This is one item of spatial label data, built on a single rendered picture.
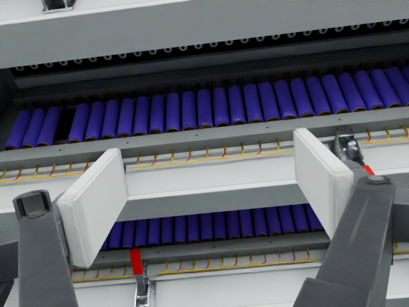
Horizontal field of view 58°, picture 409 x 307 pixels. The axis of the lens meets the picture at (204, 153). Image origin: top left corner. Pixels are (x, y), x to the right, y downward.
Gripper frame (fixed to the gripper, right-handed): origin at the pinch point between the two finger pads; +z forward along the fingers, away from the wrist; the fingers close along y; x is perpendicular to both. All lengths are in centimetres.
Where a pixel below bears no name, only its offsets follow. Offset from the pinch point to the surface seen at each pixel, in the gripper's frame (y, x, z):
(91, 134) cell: -15.2, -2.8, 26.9
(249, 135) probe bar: 3.9, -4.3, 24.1
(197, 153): -2.3, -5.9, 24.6
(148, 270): -12.3, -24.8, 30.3
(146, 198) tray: -8.2, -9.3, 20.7
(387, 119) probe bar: 19.3, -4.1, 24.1
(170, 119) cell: -5.3, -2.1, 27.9
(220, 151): 0.3, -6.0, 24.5
